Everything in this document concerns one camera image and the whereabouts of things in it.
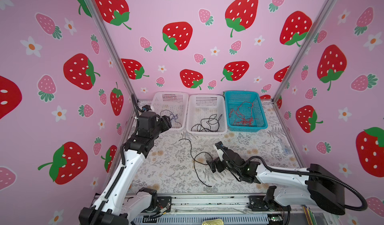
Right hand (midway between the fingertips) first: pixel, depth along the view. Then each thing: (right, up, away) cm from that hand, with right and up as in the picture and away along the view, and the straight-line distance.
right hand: (211, 157), depth 82 cm
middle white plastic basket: (-1, +24, +29) cm, 38 cm away
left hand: (-24, +22, -6) cm, 33 cm away
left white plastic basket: (-26, +32, +36) cm, 55 cm away
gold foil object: (-1, -24, -17) cm, 29 cm away
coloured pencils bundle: (+46, -24, -12) cm, 53 cm away
